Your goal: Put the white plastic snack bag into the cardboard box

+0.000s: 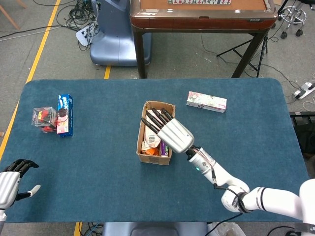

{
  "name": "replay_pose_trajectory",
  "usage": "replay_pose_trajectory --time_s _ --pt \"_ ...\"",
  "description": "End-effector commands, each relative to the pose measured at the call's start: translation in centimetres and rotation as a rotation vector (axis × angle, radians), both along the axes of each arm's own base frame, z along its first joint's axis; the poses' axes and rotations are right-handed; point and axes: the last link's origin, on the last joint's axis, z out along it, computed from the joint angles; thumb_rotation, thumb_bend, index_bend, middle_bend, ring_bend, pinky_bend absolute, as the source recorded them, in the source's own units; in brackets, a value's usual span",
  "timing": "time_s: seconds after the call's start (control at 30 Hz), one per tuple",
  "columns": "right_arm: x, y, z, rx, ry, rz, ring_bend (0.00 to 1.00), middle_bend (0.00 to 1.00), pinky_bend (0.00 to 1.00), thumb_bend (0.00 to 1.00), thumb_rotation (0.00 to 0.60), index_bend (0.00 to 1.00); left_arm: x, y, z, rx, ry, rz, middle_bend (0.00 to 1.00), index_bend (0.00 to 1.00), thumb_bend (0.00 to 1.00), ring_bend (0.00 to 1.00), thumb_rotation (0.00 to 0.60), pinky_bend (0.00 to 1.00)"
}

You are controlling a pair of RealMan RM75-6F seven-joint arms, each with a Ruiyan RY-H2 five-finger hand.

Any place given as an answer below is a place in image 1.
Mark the blue cookie box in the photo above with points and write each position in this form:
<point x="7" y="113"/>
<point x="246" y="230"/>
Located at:
<point x="65" y="115"/>

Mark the white chair wooden legs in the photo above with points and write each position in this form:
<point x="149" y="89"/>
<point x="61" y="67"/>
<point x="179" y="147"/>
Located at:
<point x="9" y="16"/>

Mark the black equipment case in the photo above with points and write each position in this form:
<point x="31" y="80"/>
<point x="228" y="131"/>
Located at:
<point x="305" y="132"/>

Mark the grey robot torso base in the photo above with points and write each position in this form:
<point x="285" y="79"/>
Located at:
<point x="155" y="229"/>

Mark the snack packets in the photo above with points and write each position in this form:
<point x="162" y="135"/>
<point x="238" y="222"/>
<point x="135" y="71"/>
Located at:
<point x="150" y="138"/>

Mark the yellow orange snack packet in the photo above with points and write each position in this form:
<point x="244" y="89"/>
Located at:
<point x="150" y="151"/>

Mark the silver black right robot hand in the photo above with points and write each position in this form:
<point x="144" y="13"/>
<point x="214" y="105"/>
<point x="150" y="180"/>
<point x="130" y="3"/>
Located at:
<point x="176" y="135"/>

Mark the white grey power strip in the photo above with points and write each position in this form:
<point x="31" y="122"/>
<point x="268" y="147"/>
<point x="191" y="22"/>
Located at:
<point x="304" y="90"/>

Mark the open brown cardboard box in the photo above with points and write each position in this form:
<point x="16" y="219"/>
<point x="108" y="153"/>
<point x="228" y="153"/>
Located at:
<point x="152" y="159"/>

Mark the clear plastic box red contents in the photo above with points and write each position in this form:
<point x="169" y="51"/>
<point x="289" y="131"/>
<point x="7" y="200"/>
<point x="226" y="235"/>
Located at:
<point x="43" y="118"/>

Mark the white power strip with plugs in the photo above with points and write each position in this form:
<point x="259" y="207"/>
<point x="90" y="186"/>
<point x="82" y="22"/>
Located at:
<point x="82" y="37"/>

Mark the brown mahjong table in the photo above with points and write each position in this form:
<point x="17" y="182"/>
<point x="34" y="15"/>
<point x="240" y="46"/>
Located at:
<point x="197" y="22"/>

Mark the long pink floral box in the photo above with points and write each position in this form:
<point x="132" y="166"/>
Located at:
<point x="206" y="102"/>

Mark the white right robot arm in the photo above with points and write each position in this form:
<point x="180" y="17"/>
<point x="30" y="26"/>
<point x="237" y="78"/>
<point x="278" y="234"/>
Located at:
<point x="270" y="199"/>

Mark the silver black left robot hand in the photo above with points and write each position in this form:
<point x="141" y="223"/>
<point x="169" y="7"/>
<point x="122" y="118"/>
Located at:
<point x="8" y="186"/>

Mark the black chrome swivel stool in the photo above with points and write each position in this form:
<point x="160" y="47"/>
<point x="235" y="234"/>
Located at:
<point x="292" y="14"/>

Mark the face-up mahjong tile row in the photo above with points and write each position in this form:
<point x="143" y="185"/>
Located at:
<point x="199" y="2"/>

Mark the purple snack packet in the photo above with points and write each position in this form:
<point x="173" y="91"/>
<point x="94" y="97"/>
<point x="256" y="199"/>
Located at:
<point x="164" y="150"/>

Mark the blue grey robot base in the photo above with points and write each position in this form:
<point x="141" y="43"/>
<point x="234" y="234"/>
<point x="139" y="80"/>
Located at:
<point x="115" y="44"/>

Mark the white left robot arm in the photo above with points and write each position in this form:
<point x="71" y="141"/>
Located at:
<point x="2" y="217"/>

